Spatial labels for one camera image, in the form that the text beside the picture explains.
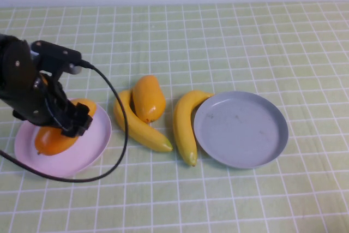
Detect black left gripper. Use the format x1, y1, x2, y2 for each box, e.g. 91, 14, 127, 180
40, 71, 94, 139

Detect orange mango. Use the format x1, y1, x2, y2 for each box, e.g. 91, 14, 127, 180
34, 98, 97, 157

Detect slightly curved yellow banana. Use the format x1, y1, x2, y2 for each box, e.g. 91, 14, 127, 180
113, 88, 173, 153

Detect yellow mango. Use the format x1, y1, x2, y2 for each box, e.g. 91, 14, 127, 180
132, 75, 166, 124

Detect strongly curved yellow banana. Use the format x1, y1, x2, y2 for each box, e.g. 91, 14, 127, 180
173, 90, 215, 167

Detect pink plate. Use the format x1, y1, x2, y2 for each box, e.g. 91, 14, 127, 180
14, 98, 112, 178

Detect grey plate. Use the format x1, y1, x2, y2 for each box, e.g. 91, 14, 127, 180
193, 91, 289, 170

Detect green checkered tablecloth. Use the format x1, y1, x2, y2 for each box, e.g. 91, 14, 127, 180
0, 1, 349, 233

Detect thick black camera cable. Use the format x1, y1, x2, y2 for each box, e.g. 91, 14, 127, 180
0, 59, 130, 183

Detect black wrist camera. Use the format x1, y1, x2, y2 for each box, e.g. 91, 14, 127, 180
31, 40, 83, 76

